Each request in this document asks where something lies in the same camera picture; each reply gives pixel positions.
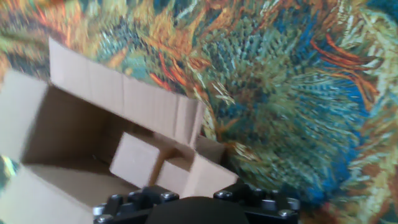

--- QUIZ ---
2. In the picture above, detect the sunflower painting cloth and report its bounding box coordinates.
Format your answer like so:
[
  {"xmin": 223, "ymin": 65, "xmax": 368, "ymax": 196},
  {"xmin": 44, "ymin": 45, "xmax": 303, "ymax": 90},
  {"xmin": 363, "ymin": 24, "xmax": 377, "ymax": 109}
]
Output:
[{"xmin": 0, "ymin": 0, "xmax": 398, "ymax": 224}]

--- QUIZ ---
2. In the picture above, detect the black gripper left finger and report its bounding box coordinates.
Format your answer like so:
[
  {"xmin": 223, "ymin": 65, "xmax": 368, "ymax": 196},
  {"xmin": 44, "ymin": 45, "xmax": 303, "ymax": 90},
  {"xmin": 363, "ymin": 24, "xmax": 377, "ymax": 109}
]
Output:
[{"xmin": 92, "ymin": 185, "xmax": 181, "ymax": 224}]

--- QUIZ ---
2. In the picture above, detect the brown cardboard box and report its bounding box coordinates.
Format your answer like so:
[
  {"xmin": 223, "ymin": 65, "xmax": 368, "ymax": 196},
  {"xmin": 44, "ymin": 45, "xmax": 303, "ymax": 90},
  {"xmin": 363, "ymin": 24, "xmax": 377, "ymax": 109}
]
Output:
[{"xmin": 0, "ymin": 37, "xmax": 239, "ymax": 224}]

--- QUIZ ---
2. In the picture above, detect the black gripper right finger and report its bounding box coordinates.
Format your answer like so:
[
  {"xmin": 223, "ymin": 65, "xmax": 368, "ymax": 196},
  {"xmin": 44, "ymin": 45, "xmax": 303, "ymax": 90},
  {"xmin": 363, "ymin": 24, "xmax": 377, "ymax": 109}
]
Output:
[{"xmin": 213, "ymin": 183, "xmax": 301, "ymax": 224}]

